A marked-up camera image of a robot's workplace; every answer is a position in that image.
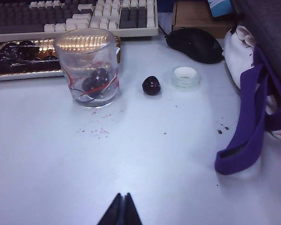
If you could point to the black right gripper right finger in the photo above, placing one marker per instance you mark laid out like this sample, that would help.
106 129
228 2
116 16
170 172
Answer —
131 213

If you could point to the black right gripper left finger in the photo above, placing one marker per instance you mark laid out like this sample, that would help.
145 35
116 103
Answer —
113 213

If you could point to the dark red cherry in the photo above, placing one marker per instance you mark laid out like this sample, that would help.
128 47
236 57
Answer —
25 44
151 85
91 87
101 75
9 48
50 57

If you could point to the white foam cherry tray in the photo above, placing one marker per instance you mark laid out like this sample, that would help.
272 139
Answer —
25 73

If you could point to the clear tape roll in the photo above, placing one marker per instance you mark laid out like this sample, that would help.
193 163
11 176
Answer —
178 83

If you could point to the clear glass with red print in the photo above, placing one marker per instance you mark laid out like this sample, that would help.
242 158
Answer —
84 58

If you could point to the black computer mouse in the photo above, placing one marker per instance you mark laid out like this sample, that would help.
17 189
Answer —
194 45

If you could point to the white and grey keyboard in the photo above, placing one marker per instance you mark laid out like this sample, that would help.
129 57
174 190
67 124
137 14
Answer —
131 16

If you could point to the brown cardboard box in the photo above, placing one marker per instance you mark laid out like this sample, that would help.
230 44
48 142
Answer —
192 18

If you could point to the blue carton box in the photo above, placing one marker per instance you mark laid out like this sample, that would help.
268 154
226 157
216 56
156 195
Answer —
220 8

